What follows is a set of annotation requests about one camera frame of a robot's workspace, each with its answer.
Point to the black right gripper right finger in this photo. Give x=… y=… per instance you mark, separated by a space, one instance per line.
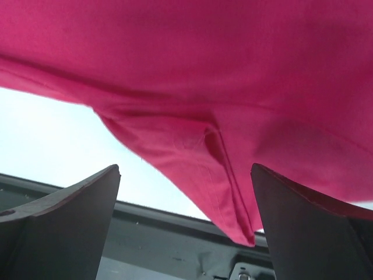
x=311 y=235

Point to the pink t shirt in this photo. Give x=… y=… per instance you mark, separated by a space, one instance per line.
x=202 y=90

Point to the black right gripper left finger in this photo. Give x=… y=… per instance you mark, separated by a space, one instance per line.
x=61 y=235

